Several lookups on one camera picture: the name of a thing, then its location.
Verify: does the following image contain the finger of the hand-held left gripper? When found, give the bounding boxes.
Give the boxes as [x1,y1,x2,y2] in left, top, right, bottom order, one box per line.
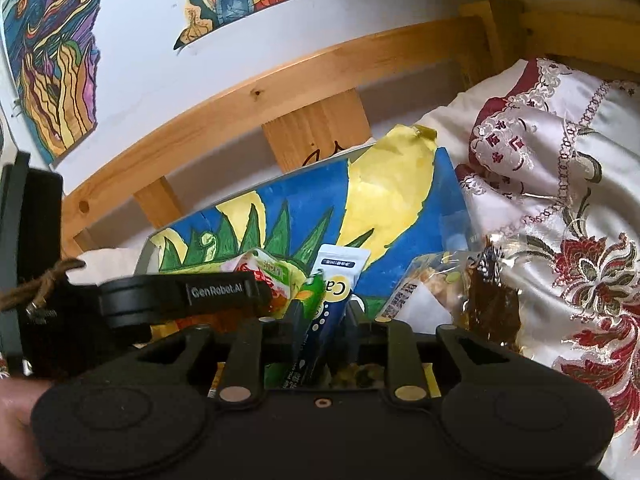
[150,269,273,322]

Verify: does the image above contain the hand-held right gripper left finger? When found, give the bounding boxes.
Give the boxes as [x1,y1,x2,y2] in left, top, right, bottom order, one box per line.
[132,300,308,408]

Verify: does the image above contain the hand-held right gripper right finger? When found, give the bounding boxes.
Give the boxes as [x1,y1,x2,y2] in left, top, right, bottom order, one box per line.
[345,295,506,408]

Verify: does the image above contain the blue sachet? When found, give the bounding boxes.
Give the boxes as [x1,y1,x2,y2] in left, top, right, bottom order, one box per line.
[290,244,372,386]

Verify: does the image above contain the orange snack packet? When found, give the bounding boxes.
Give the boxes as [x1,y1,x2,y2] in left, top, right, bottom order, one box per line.
[200,249,311,333]

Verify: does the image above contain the green stick packet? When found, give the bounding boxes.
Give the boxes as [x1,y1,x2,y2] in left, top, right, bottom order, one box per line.
[265,270,326,391]

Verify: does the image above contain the clear mixed nut packet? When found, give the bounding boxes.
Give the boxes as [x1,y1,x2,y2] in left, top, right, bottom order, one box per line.
[385,237,526,351]

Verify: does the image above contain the person's left hand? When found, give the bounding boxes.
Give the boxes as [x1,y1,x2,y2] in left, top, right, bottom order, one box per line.
[0,380,52,479]

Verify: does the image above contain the cream pillow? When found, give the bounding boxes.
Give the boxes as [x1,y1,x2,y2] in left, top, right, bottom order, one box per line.
[412,57,531,171]
[67,247,151,286]

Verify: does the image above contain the dinosaur drawing sheet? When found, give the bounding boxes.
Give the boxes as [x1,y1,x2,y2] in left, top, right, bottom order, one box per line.
[150,125,471,321]

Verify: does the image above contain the floral satin blanket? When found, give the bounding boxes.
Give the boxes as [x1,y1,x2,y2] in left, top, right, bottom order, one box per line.
[450,57,640,480]

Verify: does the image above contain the brown cord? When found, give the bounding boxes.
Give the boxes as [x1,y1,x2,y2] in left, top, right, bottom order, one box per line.
[0,257,87,312]

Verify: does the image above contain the wall poster purple swirls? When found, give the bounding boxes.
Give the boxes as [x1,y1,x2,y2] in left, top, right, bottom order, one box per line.
[0,0,121,166]

